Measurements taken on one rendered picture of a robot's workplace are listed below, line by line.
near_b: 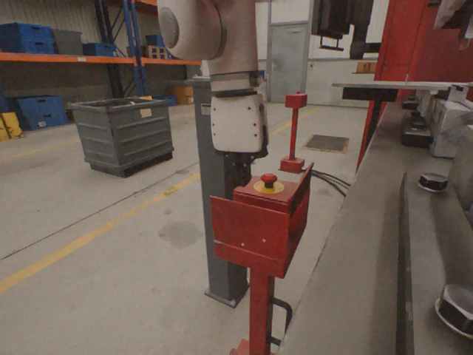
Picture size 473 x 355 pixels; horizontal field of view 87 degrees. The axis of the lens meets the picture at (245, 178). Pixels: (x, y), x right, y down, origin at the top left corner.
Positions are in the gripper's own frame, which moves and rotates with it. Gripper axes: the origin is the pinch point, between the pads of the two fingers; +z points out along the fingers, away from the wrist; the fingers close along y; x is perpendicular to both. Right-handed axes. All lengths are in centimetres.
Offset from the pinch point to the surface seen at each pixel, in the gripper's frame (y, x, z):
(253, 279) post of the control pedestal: 1.0, -2.5, 29.1
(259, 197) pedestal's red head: -1.0, -4.7, 7.2
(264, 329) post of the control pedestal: -1.0, -2.5, 46.1
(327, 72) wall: 92, -761, -16
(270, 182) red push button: -2.6, -8.1, 4.7
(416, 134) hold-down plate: -31.5, -24.7, -3.0
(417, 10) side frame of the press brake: -40, -129, -42
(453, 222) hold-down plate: -29.3, 14.7, -3.4
